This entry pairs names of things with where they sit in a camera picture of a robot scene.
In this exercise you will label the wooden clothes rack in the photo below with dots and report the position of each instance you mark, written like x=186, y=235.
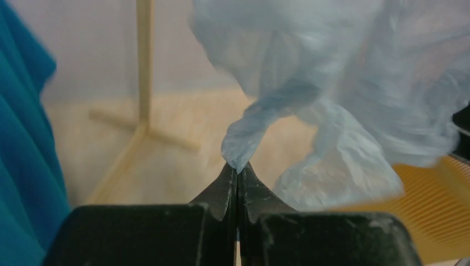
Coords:
x=141, y=128

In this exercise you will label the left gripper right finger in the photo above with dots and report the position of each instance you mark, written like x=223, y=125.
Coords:
x=272, y=233

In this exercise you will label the blue t-shirt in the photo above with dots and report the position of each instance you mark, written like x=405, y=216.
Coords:
x=34, y=199

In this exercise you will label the light blue plastic trash bag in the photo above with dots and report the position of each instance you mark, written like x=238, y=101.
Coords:
x=381, y=81

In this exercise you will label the yellow plastic trash bin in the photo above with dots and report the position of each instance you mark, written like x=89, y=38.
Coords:
x=434, y=208

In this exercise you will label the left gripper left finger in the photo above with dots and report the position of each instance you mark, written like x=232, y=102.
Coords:
x=201, y=232

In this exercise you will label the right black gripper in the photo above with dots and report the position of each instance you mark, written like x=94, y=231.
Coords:
x=461, y=120

